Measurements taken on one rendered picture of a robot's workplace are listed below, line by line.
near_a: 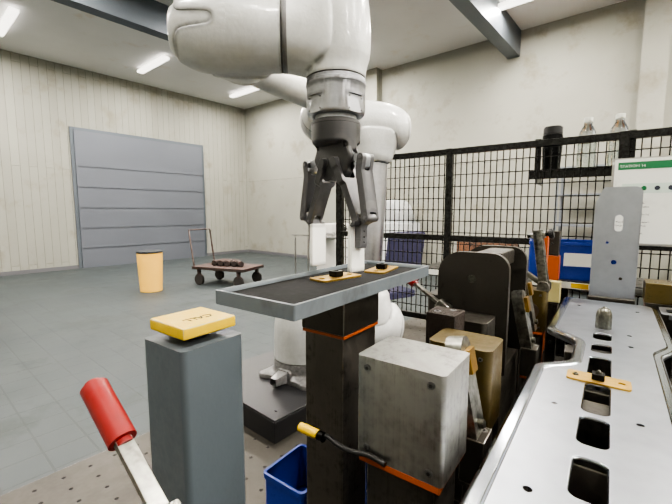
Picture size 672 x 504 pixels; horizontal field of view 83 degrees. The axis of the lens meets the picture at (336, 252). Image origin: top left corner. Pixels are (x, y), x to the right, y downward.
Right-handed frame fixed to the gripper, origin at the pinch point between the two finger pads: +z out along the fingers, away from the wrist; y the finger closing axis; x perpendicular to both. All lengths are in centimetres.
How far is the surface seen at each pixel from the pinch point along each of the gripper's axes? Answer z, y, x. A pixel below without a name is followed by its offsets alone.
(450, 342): 10.0, 19.9, 1.1
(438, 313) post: 10.2, 10.8, 12.9
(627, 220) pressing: -4, 20, 101
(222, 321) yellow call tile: 4.6, 9.0, -23.9
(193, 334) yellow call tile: 5.0, 9.6, -27.1
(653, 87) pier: -179, -55, 657
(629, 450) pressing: 20.3, 37.0, 10.4
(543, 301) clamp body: 18, 8, 69
